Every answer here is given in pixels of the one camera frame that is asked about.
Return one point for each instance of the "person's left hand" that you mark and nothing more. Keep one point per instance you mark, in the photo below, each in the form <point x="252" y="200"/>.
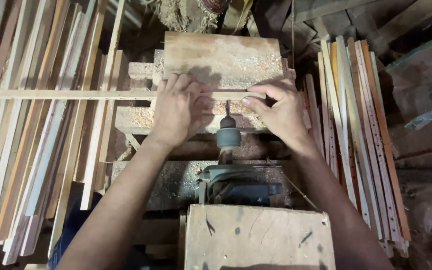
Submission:
<point x="176" y="112"/>

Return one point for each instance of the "person's right hand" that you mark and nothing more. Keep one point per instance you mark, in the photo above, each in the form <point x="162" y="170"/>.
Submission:
<point x="283" y="112"/>

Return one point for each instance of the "long thin wooden strip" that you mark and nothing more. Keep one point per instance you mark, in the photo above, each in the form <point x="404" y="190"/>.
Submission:
<point x="69" y="94"/>

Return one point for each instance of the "sawdust-covered wooden work stand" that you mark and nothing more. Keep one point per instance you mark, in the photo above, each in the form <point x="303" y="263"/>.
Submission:
<point x="141" y="116"/>

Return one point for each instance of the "sawdust-covered wooden backing board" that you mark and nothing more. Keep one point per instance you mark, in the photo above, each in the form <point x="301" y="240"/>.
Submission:
<point x="223" y="56"/>

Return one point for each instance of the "stack of drilled wooden strips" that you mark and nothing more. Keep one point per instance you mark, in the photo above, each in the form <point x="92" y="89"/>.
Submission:
<point x="358" y="142"/>

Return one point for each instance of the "grey horizontal drill machine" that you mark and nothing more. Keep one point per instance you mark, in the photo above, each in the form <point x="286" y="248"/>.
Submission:
<point x="234" y="183"/>

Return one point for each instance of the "heap of sawdust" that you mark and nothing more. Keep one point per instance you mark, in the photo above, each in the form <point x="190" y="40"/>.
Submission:
<point x="180" y="15"/>

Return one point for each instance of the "heap of dark wooden planks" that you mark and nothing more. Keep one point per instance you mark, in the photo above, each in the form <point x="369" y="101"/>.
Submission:
<point x="351" y="18"/>

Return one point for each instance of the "worn wooden box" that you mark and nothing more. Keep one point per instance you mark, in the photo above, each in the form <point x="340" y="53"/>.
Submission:
<point x="257" y="240"/>

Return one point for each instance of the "woven plastic sack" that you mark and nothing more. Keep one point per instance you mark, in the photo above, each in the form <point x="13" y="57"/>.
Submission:
<point x="422" y="82"/>

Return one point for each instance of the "pile of plain wooden strips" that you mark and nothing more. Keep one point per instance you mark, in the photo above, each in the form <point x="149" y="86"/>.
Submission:
<point x="32" y="142"/>

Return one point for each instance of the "person's blue trouser leg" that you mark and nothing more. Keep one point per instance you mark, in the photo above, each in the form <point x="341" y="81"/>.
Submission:
<point x="71" y="228"/>

